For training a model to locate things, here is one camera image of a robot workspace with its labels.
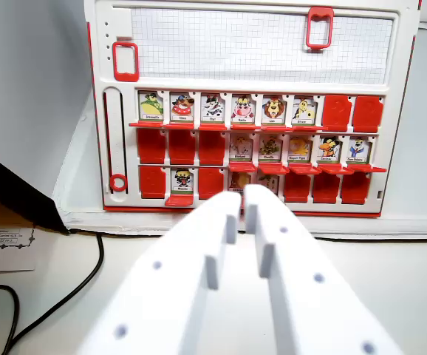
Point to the red flap of crocodile card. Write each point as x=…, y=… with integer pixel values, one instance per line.
x=145, y=123

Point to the white printed paper label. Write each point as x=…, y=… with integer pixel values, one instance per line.
x=3, y=251

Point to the red and white game board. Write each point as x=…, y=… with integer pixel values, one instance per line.
x=258, y=74

